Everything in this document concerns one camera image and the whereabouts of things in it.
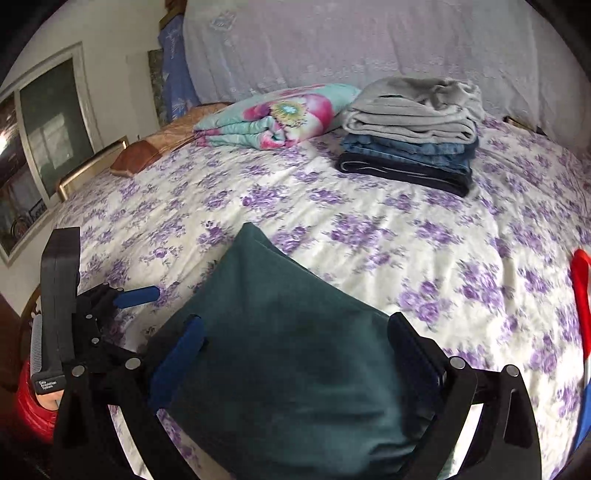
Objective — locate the gold bed rail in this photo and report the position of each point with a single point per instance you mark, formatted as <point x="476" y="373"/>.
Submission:
<point x="87" y="166"/>

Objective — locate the blue folded jeans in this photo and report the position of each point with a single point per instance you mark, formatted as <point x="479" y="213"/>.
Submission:
<point x="415" y="150"/>

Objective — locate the teal green pants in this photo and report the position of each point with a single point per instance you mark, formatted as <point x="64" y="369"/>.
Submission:
<point x="286" y="350"/>

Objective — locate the blue patterned cloth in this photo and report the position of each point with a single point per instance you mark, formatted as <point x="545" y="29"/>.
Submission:
<point x="175" y="69"/>

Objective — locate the brown cushion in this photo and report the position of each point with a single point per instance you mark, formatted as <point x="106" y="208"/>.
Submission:
<point x="161" y="138"/>

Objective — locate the person's left forearm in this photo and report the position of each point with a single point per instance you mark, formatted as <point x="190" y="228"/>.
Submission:
<point x="32" y="406"/>

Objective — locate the grey folded pants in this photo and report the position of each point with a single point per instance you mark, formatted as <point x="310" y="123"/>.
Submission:
<point x="415" y="110"/>

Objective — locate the white framed window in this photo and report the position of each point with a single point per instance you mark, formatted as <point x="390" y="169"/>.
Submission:
<point x="51" y="129"/>

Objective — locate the colourful floral folded blanket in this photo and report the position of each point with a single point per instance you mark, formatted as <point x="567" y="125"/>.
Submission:
<point x="277" y="115"/>

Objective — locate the white lace cover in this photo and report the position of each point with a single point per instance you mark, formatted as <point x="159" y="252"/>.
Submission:
<point x="369" y="46"/>

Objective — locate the black pants white stripes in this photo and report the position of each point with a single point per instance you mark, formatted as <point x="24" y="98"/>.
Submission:
<point x="406" y="177"/>

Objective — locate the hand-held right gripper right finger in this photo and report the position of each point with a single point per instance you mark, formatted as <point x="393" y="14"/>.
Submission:
<point x="418" y="346"/>

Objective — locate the purple floral bedsheet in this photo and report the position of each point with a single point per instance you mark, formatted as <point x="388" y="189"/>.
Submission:
<point x="369" y="230"/>

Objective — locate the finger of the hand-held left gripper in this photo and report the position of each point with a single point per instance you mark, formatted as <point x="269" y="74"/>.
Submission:
<point x="136" y="295"/>

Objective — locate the red garment white blue stripe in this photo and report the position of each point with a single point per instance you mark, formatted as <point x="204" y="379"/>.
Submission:
<point x="582" y="295"/>

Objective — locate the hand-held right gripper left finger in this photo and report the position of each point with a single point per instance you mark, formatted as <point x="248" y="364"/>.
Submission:
<point x="182" y="355"/>

